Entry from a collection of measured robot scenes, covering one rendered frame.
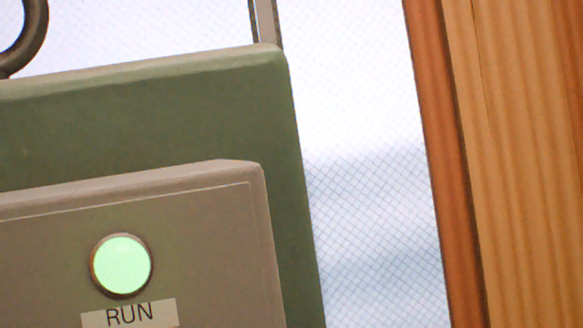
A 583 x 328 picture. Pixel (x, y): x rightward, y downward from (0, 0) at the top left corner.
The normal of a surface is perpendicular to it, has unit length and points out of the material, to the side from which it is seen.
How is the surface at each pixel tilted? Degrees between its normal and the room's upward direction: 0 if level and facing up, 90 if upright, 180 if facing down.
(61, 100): 90
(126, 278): 94
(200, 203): 90
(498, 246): 87
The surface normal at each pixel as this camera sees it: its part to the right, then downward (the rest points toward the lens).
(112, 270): 0.18, 0.04
